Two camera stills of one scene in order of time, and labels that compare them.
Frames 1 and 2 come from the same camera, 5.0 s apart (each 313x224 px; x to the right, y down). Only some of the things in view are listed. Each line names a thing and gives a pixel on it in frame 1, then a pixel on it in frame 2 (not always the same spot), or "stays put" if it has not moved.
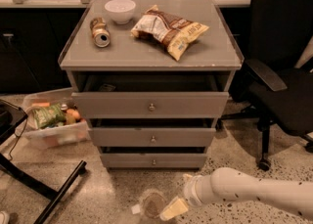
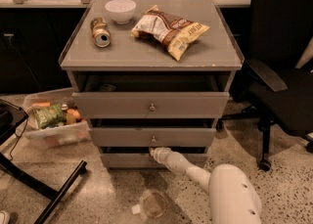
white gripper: (192, 191) → (161, 155)
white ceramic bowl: (120, 10) stays put
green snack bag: (50, 116) stays put
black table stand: (11, 117) stays put
